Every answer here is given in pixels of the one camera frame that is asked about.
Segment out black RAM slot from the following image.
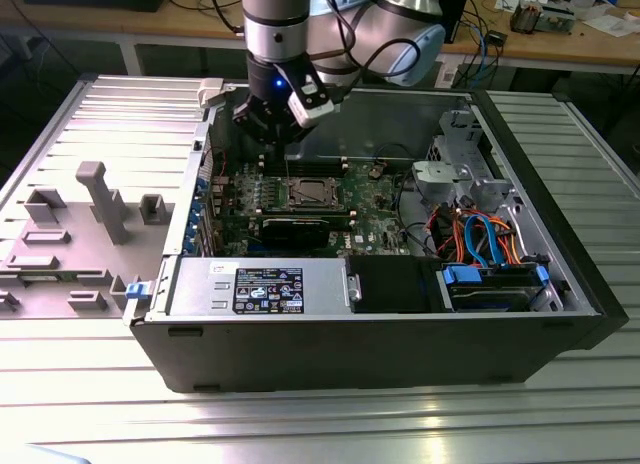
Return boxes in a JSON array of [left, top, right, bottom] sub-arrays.
[[259, 154, 350, 162], [259, 160, 350, 167], [259, 165, 350, 172], [259, 170, 350, 178]]

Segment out blue wire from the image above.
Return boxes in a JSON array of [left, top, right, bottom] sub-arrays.
[[463, 214, 504, 270]]

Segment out silver metal drive cage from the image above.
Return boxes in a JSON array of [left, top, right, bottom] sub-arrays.
[[410, 108, 524, 225]]

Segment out beige plastic block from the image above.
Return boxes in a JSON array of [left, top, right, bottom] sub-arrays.
[[196, 77, 227, 109]]

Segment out black PC case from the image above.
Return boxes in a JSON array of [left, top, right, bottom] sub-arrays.
[[122, 81, 630, 395]]

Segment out green motherboard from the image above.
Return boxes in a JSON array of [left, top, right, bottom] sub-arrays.
[[199, 153, 426, 259]]

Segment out CPU socket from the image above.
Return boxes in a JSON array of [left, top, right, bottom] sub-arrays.
[[289, 175, 344, 209]]

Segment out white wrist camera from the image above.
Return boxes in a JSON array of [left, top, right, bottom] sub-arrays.
[[286, 73, 335, 131]]

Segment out blue network cable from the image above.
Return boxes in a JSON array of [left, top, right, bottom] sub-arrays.
[[469, 18, 504, 88]]

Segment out black disk bay cover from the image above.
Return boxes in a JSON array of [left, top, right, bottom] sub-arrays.
[[348, 256, 441, 315]]

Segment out installed RAM stick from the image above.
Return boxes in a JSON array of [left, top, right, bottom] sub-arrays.
[[259, 207, 358, 224]]

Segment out hard disk in blue carrier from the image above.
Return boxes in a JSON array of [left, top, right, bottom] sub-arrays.
[[435, 263, 551, 314]]

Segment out wooden workbench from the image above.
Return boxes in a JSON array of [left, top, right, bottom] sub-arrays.
[[0, 0, 251, 75], [439, 0, 640, 78]]

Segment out green circuit board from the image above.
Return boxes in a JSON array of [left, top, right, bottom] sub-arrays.
[[535, 6, 577, 36]]

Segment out orange wire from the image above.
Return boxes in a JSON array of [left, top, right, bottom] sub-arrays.
[[437, 208, 524, 266]]

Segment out black camera cable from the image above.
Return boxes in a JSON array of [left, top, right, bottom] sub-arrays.
[[319, 0, 426, 93]]

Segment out small metal heatsink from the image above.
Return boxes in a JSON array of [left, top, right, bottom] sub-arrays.
[[508, 0, 540, 34]]

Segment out black graphics card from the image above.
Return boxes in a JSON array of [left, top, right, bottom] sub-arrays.
[[259, 216, 332, 251]]

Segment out metal socket cover frame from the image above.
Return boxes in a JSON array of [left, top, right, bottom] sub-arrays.
[[292, 176, 342, 208]]

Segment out grey parts rack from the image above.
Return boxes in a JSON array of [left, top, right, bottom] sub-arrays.
[[0, 160, 177, 321]]

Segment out red black fan wire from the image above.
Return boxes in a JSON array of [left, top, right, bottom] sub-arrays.
[[212, 147, 230, 181]]

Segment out grey power supply unit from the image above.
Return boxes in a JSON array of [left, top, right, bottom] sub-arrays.
[[167, 256, 352, 317]]

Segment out silver topped CPU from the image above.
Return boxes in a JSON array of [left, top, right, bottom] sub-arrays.
[[298, 180, 335, 205]]

